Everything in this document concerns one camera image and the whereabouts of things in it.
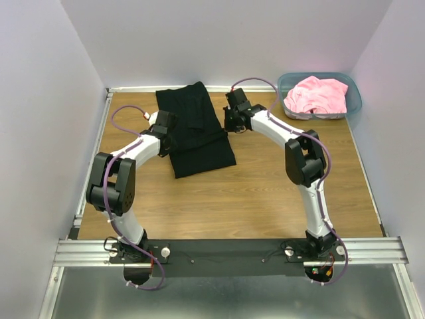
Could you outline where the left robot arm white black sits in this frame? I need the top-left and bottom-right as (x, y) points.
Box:
(86, 110), (177, 263)

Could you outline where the black t shirt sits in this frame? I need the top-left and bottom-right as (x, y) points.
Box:
(155, 82), (236, 179)

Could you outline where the pink t shirt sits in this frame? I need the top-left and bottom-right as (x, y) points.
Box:
(284, 76), (348, 114)

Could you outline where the teal plastic bin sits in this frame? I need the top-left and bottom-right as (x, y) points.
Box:
(278, 72), (362, 120)

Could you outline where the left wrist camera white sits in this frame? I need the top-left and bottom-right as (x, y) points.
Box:
(143, 111), (159, 126)

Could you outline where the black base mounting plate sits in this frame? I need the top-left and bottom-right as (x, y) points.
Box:
(104, 239), (347, 286)

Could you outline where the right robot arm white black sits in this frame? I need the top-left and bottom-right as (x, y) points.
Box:
(223, 88), (335, 261)

